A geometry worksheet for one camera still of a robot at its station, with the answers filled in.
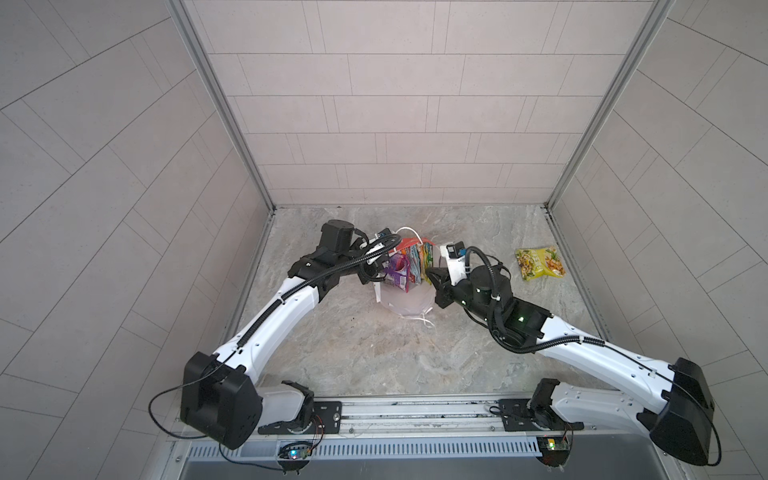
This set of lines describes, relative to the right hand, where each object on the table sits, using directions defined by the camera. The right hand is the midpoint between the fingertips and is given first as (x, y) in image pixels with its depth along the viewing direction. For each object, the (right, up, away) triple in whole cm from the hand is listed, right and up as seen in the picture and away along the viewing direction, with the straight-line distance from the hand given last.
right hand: (425, 274), depth 71 cm
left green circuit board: (-29, -39, -6) cm, 49 cm away
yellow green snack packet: (+40, 0, +25) cm, 47 cm away
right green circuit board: (+30, -40, -3) cm, 50 cm away
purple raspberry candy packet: (-7, -1, +16) cm, 17 cm away
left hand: (-8, +5, +5) cm, 11 cm away
